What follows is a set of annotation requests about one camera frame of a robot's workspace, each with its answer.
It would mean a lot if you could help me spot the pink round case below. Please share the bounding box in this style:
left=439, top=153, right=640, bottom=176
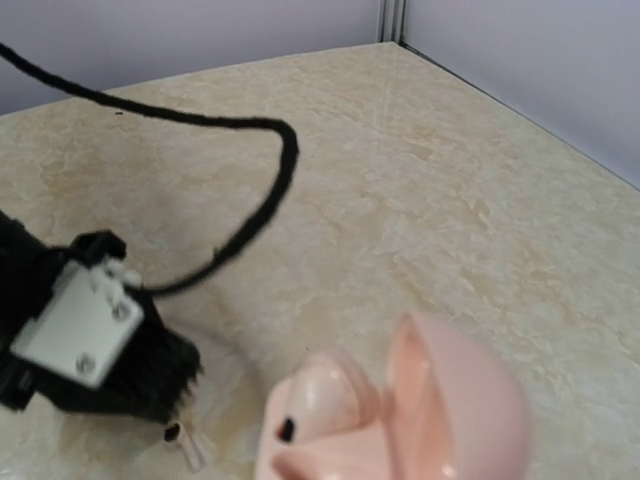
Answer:
left=254, top=314, right=532, bottom=479

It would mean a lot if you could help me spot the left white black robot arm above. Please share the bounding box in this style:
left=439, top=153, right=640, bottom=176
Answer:
left=1, top=213, right=66, bottom=351

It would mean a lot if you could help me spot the white earbud front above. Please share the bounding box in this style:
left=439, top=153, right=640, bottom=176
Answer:
left=163, top=421, right=207, bottom=473

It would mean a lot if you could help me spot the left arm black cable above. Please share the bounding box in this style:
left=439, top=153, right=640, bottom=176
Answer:
left=0, top=42, right=301, bottom=299

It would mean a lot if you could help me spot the right aluminium post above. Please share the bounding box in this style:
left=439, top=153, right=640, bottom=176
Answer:
left=377, top=0, right=407, bottom=44

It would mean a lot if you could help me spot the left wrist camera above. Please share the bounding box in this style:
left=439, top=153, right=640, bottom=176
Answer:
left=1, top=230, right=202, bottom=424

